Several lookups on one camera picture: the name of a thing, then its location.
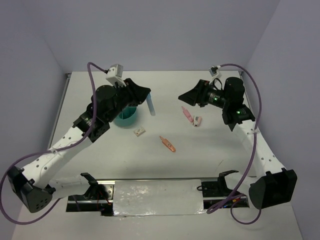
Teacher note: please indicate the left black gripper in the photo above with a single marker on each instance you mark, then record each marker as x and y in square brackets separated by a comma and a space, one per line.
[137, 93]

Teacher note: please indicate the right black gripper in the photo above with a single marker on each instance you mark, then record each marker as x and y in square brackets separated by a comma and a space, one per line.
[197, 94]

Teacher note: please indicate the blue highlighter marker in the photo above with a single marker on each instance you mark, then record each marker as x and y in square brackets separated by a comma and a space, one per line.
[150, 105]

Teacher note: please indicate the white eraser box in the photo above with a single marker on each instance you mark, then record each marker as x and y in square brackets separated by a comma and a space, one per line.
[139, 131]

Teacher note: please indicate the orange utility cutter pen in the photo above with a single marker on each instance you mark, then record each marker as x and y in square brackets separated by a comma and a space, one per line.
[168, 144]

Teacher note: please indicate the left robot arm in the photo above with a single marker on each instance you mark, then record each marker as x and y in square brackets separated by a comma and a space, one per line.
[34, 183]

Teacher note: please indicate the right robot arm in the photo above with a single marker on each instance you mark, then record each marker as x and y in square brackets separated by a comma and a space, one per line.
[273, 184]

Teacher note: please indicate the teal round organizer container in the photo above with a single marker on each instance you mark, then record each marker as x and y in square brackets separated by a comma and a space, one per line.
[127, 117]

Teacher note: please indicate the silver foil cover plate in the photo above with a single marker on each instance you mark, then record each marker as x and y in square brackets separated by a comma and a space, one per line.
[157, 198]

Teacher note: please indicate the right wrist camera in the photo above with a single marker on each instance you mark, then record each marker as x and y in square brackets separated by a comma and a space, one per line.
[215, 72]

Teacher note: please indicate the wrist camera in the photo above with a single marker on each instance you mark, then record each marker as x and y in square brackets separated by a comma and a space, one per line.
[114, 75]
[215, 72]

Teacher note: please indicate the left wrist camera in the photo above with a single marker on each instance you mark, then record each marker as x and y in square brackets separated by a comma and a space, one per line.
[114, 75]

